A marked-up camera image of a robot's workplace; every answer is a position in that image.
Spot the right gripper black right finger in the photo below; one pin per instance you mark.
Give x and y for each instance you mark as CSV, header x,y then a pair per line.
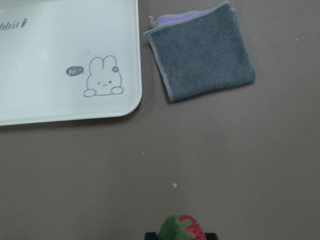
x,y
211,236

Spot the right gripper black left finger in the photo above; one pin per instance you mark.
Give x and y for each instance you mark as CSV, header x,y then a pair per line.
x,y
150,236

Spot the red strawberry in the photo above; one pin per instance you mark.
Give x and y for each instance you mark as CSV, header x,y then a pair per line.
x,y
181,227

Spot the cream rabbit tray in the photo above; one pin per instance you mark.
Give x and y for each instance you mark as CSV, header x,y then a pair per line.
x,y
64,60

